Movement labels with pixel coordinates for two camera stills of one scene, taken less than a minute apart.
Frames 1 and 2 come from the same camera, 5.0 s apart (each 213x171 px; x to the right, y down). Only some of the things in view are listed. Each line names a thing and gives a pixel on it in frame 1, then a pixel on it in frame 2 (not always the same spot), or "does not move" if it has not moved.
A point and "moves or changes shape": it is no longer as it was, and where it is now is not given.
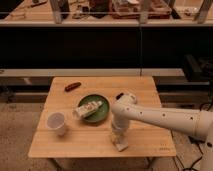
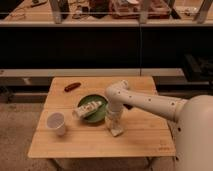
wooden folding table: x=76 y=120 does not move
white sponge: x=121 y=144 moves or changes shape
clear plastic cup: x=56 y=121 does not move
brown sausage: x=72 y=86 does not move
